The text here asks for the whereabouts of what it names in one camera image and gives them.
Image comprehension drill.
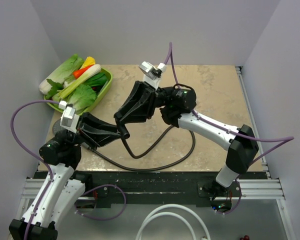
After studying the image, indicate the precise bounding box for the grey shower head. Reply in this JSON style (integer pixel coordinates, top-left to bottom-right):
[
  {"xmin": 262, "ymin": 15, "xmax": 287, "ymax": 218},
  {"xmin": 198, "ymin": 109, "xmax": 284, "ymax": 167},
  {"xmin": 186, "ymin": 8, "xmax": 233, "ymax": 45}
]
[{"xmin": 52, "ymin": 119, "xmax": 64, "ymax": 136}]

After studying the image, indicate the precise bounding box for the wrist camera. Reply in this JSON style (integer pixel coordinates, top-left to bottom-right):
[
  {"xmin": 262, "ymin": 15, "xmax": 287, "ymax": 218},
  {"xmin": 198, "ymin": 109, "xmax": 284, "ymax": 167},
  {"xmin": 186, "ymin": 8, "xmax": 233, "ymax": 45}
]
[
  {"xmin": 58, "ymin": 100, "xmax": 80, "ymax": 133},
  {"xmin": 138, "ymin": 61, "xmax": 167, "ymax": 90}
]

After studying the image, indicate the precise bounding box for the black angle valve fitting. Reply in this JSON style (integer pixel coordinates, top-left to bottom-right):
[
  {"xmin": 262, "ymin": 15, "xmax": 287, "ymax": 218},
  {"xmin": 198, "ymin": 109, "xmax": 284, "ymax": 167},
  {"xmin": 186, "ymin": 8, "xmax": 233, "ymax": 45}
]
[{"xmin": 116, "ymin": 120, "xmax": 130, "ymax": 140}]

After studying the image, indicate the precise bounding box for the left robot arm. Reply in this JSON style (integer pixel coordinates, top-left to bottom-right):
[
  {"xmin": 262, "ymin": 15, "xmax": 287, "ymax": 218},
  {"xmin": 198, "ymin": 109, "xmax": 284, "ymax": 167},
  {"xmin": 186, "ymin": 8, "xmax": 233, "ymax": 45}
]
[{"xmin": 9, "ymin": 113, "xmax": 121, "ymax": 240}]

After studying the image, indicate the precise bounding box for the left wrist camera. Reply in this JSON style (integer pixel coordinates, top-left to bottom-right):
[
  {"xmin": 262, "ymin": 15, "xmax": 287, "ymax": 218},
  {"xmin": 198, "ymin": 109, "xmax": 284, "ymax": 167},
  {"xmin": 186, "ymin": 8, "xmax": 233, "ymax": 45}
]
[{"xmin": 58, "ymin": 100, "xmax": 80, "ymax": 133}]

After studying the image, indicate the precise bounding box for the dark green vegetable toy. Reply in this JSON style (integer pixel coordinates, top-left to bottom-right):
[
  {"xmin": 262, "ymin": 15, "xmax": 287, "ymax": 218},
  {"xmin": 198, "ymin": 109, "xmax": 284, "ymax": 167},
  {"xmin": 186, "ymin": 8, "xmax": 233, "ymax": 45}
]
[{"xmin": 83, "ymin": 72, "xmax": 108, "ymax": 88}]

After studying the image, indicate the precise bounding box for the green lettuce toy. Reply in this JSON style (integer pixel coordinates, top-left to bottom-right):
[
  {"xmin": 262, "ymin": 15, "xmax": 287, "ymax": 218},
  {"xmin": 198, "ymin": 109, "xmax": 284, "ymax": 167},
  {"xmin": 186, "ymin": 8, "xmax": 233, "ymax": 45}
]
[{"xmin": 51, "ymin": 84, "xmax": 98, "ymax": 115}]

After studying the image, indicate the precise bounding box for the orange carrot toy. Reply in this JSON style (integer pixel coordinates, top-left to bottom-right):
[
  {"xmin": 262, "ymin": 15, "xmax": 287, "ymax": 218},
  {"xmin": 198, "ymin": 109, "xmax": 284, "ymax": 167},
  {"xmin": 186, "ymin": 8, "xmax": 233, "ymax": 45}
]
[{"xmin": 73, "ymin": 65, "xmax": 92, "ymax": 79}]

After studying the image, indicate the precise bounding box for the white leek toy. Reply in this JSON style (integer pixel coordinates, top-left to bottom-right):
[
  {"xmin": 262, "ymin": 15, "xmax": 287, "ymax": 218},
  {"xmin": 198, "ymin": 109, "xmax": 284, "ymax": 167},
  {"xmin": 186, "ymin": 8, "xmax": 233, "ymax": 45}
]
[{"xmin": 57, "ymin": 64, "xmax": 101, "ymax": 100}]

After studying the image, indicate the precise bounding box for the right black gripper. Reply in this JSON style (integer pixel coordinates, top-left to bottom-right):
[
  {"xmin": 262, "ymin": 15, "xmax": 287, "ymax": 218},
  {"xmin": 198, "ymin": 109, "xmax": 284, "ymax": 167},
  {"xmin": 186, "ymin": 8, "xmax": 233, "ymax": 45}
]
[{"xmin": 115, "ymin": 81, "xmax": 176, "ymax": 124}]

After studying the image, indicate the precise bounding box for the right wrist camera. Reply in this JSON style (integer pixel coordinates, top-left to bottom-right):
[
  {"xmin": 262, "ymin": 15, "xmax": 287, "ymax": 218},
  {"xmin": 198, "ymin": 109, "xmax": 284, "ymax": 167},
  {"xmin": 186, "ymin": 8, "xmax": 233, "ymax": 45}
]
[{"xmin": 138, "ymin": 61, "xmax": 167, "ymax": 90}]

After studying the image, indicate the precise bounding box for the black shower hose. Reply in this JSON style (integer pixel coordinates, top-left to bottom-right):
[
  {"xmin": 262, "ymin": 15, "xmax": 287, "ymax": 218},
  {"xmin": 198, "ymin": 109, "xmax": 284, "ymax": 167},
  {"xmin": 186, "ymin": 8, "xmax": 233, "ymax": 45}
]
[{"xmin": 85, "ymin": 124, "xmax": 197, "ymax": 172}]

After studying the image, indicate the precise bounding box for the white hose loop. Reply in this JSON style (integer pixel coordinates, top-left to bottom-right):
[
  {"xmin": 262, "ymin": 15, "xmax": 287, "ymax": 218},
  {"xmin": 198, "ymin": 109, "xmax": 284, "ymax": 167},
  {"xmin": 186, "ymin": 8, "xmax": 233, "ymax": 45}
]
[{"xmin": 135, "ymin": 204, "xmax": 211, "ymax": 240}]

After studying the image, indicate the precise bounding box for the red small object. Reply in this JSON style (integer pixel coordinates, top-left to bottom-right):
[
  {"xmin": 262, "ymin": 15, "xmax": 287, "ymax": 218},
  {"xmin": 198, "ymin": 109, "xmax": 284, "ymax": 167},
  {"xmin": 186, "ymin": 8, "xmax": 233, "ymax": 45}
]
[{"xmin": 239, "ymin": 235, "xmax": 250, "ymax": 240}]

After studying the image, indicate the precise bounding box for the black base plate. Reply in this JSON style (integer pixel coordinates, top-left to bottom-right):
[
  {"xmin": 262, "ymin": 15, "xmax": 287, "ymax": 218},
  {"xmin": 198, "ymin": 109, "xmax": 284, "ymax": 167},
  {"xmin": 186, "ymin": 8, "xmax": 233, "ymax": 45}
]
[{"xmin": 34, "ymin": 171, "xmax": 268, "ymax": 209}]

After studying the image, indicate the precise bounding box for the green plastic tray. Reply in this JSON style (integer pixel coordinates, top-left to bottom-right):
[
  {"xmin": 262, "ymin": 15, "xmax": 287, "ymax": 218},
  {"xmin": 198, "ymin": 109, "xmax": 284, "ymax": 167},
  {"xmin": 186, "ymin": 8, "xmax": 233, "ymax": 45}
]
[{"xmin": 43, "ymin": 68, "xmax": 113, "ymax": 115}]

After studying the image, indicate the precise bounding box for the napa cabbage toy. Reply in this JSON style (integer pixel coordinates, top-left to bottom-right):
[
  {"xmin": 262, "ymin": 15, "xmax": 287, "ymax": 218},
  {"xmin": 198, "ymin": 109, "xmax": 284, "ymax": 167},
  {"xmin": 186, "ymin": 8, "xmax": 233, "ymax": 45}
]
[{"xmin": 39, "ymin": 54, "xmax": 84, "ymax": 95}]

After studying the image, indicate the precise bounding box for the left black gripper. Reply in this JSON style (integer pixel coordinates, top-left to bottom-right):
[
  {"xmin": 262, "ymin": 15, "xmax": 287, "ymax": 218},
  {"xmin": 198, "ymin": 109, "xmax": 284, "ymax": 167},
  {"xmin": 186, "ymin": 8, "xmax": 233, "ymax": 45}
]
[{"xmin": 55, "ymin": 111, "xmax": 124, "ymax": 150}]

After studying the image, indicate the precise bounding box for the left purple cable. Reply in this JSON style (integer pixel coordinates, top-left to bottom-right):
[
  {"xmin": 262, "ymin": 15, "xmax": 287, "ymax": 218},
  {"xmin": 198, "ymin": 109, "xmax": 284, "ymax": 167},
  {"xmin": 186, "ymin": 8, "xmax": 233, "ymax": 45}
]
[{"xmin": 10, "ymin": 99, "xmax": 127, "ymax": 240}]

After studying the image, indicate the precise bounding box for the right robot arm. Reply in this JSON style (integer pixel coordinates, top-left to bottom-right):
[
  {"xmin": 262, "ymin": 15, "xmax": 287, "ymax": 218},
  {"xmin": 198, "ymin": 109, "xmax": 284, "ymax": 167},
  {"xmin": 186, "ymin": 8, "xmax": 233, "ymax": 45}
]
[{"xmin": 114, "ymin": 81, "xmax": 259, "ymax": 197}]

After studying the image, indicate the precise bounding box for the yellow pepper toy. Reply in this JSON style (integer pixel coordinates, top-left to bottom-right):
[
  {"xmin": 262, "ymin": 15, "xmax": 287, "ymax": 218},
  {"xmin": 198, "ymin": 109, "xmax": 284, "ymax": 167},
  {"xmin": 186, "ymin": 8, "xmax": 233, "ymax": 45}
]
[{"xmin": 80, "ymin": 56, "xmax": 96, "ymax": 70}]

